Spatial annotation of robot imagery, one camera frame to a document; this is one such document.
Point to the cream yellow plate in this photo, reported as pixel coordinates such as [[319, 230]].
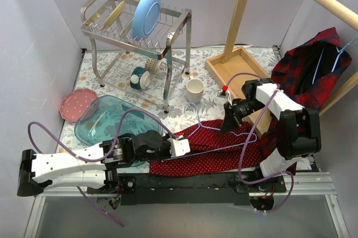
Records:
[[114, 15]]

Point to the red plaid skirt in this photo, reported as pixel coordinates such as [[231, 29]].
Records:
[[294, 73]]

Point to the white ceramic mug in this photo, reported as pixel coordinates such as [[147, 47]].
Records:
[[194, 90]]

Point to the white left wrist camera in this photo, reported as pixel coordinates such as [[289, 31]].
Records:
[[179, 147]]

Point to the clear blue glass tray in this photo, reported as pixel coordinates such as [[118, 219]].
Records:
[[109, 120]]

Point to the light blue wire hanger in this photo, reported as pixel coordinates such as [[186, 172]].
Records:
[[200, 125], [339, 53]]

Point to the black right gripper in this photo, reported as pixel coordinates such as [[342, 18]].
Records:
[[233, 110]]

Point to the light blue plate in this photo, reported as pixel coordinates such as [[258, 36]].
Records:
[[145, 18]]

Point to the red polka dot cloth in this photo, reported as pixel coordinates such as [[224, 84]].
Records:
[[205, 140]]

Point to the steel dish rack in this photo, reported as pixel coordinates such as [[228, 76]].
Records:
[[158, 45]]

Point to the pink polka dot plate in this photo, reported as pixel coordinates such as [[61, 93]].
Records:
[[76, 103]]

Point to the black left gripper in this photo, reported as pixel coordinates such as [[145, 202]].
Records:
[[165, 153]]

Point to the floral tablecloth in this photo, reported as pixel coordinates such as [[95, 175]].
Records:
[[117, 66]]

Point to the patterned cup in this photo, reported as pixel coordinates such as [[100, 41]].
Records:
[[153, 65]]

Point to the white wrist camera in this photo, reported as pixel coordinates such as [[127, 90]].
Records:
[[224, 92], [179, 147]]

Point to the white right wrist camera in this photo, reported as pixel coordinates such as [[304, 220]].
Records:
[[224, 92]]

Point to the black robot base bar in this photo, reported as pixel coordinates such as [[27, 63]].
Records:
[[224, 187]]

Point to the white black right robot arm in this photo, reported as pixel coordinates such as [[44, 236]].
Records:
[[298, 129]]

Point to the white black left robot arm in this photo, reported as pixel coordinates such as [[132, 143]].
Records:
[[95, 166]]

